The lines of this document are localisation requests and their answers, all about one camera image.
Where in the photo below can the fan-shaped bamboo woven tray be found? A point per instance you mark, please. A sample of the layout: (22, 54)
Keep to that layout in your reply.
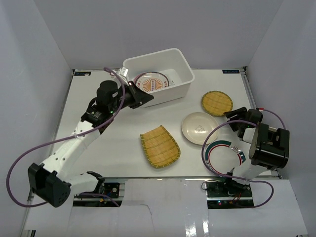
(160, 148)

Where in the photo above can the orange sunburst pattern plate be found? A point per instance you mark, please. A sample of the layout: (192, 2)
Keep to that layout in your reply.
(151, 81)

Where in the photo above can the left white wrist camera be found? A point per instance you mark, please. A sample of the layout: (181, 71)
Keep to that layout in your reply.
(122, 72)

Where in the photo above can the blue table label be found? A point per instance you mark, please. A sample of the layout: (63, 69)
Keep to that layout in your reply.
(231, 71)
(82, 73)

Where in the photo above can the round bamboo woven plate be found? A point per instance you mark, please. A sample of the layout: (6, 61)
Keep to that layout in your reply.
(216, 103)

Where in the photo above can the green red rimmed plate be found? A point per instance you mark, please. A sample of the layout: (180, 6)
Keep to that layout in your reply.
(222, 156)

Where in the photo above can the right blue table label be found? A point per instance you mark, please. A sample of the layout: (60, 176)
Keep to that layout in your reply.
(231, 71)

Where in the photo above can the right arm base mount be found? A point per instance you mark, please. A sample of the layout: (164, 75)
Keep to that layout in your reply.
(218, 197)

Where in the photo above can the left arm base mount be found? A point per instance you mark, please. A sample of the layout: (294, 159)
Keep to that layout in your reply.
(106, 191)

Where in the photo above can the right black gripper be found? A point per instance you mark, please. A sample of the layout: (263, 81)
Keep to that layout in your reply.
(229, 114)

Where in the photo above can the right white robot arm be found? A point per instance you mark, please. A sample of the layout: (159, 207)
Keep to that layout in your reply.
(269, 147)

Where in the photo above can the white plastic bin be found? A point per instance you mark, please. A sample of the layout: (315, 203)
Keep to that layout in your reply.
(171, 63)

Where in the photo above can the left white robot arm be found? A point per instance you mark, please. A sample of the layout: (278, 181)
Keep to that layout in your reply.
(50, 180)

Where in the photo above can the left blue table label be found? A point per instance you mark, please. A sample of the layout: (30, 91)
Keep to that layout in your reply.
(82, 73)

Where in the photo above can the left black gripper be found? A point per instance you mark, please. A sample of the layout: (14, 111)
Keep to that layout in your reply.
(133, 95)

